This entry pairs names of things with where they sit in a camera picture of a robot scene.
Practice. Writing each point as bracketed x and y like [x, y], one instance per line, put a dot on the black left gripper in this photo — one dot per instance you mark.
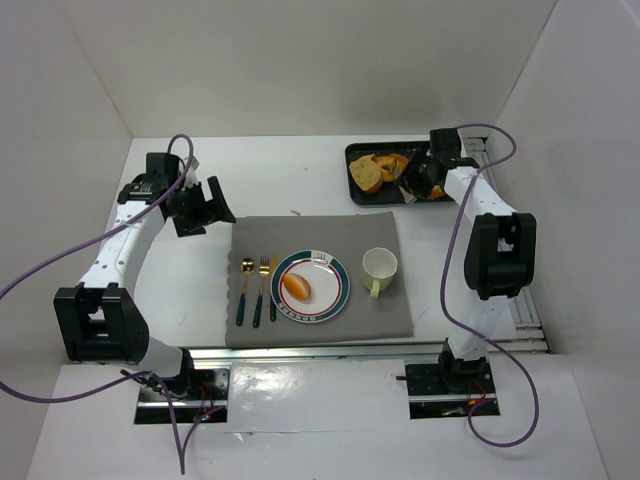
[201, 208]

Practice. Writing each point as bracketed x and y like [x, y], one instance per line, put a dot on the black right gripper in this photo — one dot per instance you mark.
[420, 176]

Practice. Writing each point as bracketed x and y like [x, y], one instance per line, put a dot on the silver metal tongs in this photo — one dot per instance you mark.
[407, 196]

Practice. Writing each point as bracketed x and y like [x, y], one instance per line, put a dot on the small orange bread roll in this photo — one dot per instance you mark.
[297, 286]

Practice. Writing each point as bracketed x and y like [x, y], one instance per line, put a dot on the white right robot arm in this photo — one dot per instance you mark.
[498, 263]

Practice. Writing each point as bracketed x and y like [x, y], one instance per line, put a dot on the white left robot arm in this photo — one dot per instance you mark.
[98, 319]

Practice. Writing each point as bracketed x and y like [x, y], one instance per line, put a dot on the brown crust bread slice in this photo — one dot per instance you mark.
[436, 193]

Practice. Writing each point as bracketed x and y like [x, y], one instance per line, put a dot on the seeded bread slice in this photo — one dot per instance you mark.
[366, 174]

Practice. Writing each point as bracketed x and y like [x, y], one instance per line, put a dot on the orange glazed donut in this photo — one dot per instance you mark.
[391, 166]

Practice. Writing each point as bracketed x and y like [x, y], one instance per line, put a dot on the black food tray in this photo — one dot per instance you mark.
[388, 194]

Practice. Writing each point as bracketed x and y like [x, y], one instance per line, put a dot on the grey cloth placemat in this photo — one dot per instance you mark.
[347, 238]

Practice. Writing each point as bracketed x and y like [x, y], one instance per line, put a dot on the pale green mug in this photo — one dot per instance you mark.
[379, 267]

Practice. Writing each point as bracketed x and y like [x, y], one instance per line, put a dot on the white plate green red rim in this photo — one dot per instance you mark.
[329, 282]

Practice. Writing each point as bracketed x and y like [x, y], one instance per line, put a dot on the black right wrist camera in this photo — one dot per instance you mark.
[445, 143]

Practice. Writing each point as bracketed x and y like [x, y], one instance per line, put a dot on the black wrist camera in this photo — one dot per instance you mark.
[162, 168]
[445, 143]

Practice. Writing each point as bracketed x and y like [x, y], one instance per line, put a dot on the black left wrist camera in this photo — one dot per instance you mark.
[162, 168]

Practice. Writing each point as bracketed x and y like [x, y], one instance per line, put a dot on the gold spoon green handle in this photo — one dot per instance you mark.
[247, 268]

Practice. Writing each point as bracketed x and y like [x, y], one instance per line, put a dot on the gold fork green handle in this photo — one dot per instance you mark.
[264, 272]

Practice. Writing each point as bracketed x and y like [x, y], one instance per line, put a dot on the gold knife green handle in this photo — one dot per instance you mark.
[272, 304]

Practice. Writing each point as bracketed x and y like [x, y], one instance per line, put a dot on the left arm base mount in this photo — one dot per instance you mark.
[204, 397]

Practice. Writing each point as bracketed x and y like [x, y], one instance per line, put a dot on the aluminium rail front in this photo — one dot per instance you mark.
[317, 353]

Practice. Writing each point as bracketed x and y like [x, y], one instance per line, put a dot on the aluminium rail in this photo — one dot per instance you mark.
[523, 310]
[317, 353]

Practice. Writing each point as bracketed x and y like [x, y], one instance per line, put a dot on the aluminium rail right side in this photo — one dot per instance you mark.
[523, 310]

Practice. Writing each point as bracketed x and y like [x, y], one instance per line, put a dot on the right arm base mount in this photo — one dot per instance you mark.
[431, 396]

